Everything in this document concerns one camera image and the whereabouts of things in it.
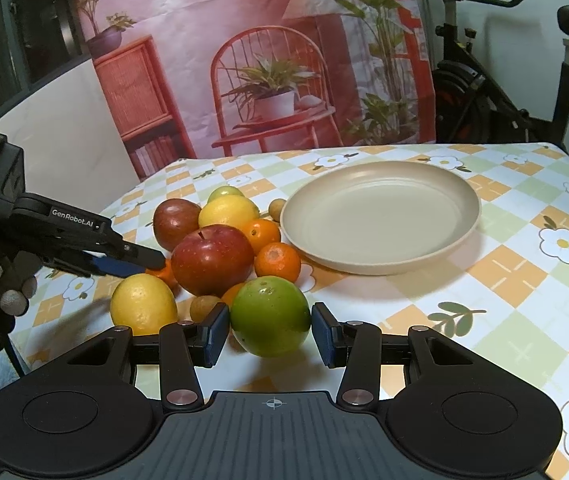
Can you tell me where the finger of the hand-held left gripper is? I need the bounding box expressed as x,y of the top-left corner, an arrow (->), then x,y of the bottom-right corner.
107,230 -> 166,269
57,251 -> 132,278

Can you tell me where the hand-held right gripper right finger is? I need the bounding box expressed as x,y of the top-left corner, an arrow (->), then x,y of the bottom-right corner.
311,302 -> 495,413

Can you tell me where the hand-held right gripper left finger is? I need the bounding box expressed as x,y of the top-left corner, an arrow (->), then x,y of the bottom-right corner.
67,303 -> 230,413

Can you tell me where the dark speckled red apple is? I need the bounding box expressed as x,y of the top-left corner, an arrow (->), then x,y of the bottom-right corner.
153,199 -> 202,252

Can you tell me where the yellow lemon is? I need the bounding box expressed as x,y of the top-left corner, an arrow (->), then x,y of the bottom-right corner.
110,273 -> 179,337
198,195 -> 261,231

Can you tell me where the large green round fruit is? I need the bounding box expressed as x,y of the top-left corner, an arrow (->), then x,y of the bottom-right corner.
230,276 -> 312,358

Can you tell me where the bright red apple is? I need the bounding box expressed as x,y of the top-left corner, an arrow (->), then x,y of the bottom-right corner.
171,225 -> 256,297

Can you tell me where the rough orange mandarin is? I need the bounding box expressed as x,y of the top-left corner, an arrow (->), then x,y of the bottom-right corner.
255,242 -> 301,283

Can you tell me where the smooth orange mandarin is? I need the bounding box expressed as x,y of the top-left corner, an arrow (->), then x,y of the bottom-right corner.
240,218 -> 282,256

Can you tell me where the beige round plate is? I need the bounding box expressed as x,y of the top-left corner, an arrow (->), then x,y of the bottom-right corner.
279,161 -> 481,276

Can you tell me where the person's left hand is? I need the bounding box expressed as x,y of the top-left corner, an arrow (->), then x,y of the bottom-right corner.
0,240 -> 38,357

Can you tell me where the small green round fruit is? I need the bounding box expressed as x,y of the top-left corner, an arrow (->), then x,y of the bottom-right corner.
207,185 -> 245,203

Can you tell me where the checked floral tablecloth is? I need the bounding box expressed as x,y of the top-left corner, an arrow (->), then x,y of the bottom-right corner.
12,143 -> 569,476

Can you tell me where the dark glass window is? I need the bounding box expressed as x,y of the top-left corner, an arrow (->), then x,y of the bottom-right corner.
0,0 -> 90,133

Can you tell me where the printed pink backdrop cloth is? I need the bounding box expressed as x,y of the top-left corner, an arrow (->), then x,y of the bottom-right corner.
66,0 -> 437,181

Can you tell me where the black exercise bike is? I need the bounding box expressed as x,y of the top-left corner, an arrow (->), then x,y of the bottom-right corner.
404,0 -> 569,153

